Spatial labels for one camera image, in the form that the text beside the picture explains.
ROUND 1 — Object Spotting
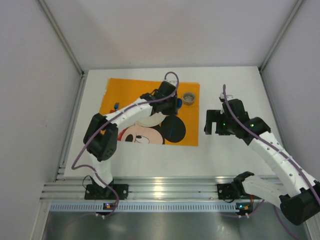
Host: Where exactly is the blue fork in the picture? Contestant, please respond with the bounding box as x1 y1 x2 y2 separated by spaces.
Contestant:
109 102 120 113

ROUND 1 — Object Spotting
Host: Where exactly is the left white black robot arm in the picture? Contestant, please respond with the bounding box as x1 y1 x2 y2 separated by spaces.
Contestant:
83 81 179 193

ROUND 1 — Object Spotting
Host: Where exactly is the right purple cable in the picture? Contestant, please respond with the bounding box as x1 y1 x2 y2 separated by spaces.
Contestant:
222 84 320 238

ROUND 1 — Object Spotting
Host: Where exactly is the slotted grey cable duct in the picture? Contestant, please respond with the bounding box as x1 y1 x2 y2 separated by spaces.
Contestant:
50 202 253 213

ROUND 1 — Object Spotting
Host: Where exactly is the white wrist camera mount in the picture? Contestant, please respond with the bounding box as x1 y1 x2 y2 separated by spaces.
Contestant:
219 93 234 103

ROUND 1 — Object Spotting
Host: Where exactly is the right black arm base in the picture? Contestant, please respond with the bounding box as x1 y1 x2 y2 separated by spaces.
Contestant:
216 183 260 203

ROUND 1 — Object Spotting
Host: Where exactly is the orange cartoon mouse placemat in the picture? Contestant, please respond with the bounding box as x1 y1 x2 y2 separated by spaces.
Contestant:
99 78 200 147

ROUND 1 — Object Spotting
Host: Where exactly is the aluminium mounting rail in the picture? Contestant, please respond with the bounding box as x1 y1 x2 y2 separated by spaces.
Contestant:
40 165 234 202

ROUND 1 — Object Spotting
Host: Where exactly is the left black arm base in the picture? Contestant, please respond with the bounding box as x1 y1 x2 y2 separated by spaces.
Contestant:
84 184 129 200

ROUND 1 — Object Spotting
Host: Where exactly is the speckled ceramic cup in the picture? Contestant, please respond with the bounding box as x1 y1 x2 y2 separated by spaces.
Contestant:
181 91 196 106

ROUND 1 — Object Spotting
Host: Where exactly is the blue spoon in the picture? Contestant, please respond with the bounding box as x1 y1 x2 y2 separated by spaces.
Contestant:
170 98 183 137

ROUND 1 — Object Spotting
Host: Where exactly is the cream round plate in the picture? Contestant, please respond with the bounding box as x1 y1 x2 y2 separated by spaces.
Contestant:
136 112 166 128

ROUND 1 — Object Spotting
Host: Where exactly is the purple cable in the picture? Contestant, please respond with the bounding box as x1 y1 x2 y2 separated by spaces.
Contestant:
71 71 180 217
222 84 320 238

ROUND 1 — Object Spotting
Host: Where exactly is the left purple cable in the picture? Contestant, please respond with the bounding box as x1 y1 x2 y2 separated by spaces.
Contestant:
71 71 180 217

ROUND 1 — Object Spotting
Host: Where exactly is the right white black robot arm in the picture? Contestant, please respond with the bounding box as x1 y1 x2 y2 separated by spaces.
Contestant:
204 99 320 226

